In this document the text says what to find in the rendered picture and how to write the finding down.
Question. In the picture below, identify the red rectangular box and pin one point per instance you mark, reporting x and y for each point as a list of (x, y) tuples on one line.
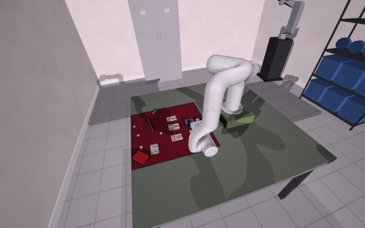
[(140, 157)]

